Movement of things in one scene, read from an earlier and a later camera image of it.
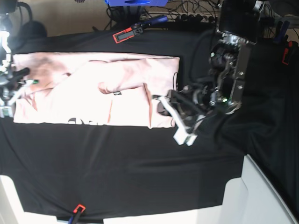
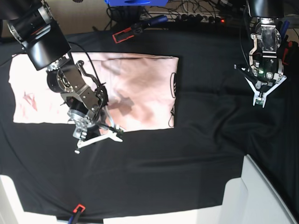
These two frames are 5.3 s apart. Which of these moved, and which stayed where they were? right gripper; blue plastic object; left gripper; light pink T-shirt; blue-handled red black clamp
Moved: left gripper; right gripper
Stayed: blue-handled red black clamp; light pink T-shirt; blue plastic object
